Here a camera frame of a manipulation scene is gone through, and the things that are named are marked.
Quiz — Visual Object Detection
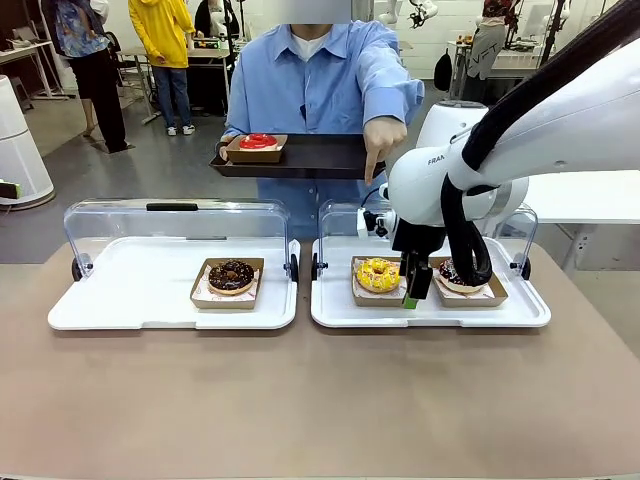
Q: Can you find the red glazed donut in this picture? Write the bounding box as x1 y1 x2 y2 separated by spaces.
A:
238 132 279 151
225 133 290 165

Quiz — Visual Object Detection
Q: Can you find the person in yellow hoodie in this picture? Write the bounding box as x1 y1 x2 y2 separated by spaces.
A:
128 0 197 137

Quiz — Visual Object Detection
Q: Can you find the background desk with metal legs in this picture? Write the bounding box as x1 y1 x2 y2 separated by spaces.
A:
0 39 69 101

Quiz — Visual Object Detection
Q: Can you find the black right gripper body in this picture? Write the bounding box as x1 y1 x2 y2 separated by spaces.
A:
391 218 446 258

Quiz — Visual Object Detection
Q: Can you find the mannequin with grey shirt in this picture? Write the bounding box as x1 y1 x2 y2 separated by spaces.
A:
465 0 524 94

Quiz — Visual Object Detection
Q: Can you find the white side table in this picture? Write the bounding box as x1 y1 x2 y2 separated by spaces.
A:
519 169 640 272

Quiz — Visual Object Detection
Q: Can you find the person's left forearm blue sleeve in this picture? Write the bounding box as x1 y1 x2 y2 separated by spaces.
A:
362 77 426 131

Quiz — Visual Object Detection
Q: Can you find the chocolate donut white drizzle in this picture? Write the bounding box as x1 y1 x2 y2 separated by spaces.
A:
437 257 487 294

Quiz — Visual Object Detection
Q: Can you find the person torso blue shirt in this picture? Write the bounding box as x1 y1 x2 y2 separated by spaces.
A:
224 20 426 240

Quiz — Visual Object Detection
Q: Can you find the clear plastic tray lid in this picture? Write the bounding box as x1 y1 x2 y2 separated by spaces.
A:
318 198 539 272
63 198 293 279

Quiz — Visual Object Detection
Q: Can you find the black hanging bag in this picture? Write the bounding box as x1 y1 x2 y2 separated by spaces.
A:
433 49 454 93

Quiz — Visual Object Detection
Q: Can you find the black stand pole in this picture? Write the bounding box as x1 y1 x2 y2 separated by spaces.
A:
537 0 571 66

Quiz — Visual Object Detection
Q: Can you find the dark chocolate white-base donut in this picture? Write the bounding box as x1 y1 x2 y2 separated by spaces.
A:
429 256 509 308

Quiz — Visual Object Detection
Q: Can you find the white display tray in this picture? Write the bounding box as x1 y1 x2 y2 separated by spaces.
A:
309 236 552 330
47 236 301 332

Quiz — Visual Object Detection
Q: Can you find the yellow glazed donut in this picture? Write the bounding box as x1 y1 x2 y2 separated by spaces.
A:
354 257 402 294
350 256 419 307

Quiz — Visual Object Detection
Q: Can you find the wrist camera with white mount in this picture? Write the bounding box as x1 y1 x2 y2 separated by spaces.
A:
356 208 399 240

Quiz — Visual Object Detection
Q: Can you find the white round air purifier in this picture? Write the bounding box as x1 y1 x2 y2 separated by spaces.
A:
0 74 56 210

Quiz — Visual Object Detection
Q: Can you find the black serving tray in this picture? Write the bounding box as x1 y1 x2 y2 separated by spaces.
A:
208 132 389 181

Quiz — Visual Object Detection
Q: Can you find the white background workbench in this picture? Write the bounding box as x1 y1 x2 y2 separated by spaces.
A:
447 39 546 101

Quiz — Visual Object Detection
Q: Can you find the person in black top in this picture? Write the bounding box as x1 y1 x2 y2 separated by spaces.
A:
193 0 240 41

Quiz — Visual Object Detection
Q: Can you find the person in blue patterned shirt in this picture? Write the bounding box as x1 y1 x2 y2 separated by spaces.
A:
52 0 132 155

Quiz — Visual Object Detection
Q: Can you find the white paper liner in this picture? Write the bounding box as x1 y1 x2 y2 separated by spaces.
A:
352 272 406 300
432 273 494 300
193 269 262 301

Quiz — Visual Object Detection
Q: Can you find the person's right forearm blue sleeve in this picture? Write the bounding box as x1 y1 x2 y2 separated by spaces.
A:
224 87 252 144

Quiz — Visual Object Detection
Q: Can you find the chocolate sprinkled donut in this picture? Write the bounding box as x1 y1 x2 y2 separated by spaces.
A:
189 257 265 310

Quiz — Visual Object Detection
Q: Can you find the person's left hand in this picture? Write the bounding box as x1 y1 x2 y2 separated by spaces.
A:
362 118 409 187

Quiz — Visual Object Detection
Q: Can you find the chocolate donut with sprinkles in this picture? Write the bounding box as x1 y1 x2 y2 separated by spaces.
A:
207 259 256 296

